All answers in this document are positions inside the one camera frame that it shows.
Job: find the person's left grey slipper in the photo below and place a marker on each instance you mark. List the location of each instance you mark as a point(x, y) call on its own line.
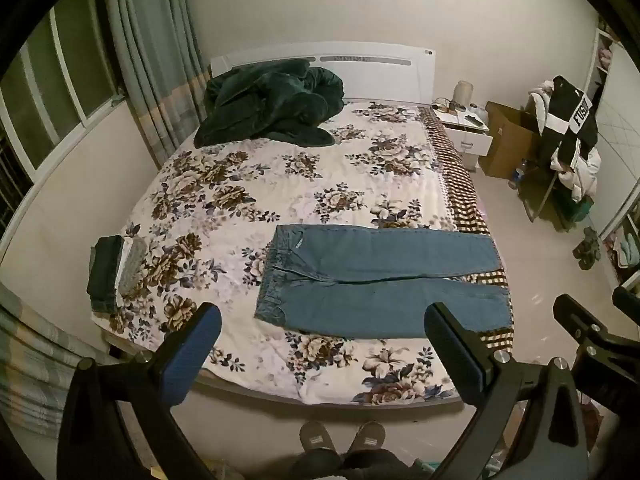
point(317, 437)

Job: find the metal folding chair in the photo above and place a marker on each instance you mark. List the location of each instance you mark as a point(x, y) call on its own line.
point(542, 200)

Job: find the brown cardboard box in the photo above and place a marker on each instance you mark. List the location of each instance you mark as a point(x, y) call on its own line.
point(505, 140)

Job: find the person's left leg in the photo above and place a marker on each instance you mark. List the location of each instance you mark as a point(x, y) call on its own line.
point(315, 465)

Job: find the person's right grey slipper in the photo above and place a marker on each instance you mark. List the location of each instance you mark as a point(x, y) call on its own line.
point(367, 436)

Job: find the dark folded garment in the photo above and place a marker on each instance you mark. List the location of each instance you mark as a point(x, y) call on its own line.
point(105, 270)

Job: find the clear water bottle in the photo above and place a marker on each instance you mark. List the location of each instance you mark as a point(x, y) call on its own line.
point(517, 175)

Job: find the blue denim pants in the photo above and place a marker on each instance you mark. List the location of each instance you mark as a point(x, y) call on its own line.
point(375, 280)

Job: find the person's grey slipper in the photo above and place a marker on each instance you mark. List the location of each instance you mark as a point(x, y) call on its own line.
point(367, 436)
point(317, 437)

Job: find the dark green slipper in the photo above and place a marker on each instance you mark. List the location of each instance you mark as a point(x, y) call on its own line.
point(582, 255)
point(592, 240)

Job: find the small white jar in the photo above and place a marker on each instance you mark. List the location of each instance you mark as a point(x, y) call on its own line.
point(477, 109)

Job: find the white framed window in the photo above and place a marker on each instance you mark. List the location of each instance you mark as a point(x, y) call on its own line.
point(65, 60)

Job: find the pink folded clothes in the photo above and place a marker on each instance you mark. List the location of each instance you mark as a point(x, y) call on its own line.
point(605, 57)

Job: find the white fluffy garment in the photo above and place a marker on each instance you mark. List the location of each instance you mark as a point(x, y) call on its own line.
point(537, 102)

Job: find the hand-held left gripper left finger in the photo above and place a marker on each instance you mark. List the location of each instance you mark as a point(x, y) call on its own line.
point(192, 355)

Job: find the teal folded clothes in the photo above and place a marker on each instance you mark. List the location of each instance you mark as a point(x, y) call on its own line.
point(627, 252)

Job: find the grey-green striped curtain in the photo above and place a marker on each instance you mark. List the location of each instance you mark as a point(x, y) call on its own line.
point(150, 60)
point(40, 360)

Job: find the green bag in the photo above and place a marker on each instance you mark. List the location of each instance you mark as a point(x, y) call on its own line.
point(580, 210)

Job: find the white bed headboard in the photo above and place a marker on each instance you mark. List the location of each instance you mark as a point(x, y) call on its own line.
point(390, 75)

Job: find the white puffy jacket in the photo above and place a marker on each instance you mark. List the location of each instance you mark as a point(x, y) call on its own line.
point(585, 170)

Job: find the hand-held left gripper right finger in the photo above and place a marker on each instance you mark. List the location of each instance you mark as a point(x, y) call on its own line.
point(450, 355)

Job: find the black phone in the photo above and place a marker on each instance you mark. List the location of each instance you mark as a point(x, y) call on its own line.
point(473, 120)

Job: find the black and white jacket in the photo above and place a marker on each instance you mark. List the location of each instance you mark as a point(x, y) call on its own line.
point(565, 105)

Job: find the dark green plush blanket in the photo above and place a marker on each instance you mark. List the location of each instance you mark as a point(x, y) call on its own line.
point(260, 105)

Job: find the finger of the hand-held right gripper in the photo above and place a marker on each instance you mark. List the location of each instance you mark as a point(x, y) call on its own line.
point(580, 322)
point(629, 302)

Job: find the white nightstand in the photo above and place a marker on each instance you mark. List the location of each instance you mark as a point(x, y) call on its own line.
point(467, 142)

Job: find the white wardrobe shelf unit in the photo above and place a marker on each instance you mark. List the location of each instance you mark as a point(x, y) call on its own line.
point(615, 110)

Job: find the grey folded garment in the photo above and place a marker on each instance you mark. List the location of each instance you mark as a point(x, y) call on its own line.
point(132, 265)

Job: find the floral bed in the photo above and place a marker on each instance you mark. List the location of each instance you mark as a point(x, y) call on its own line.
point(250, 185)

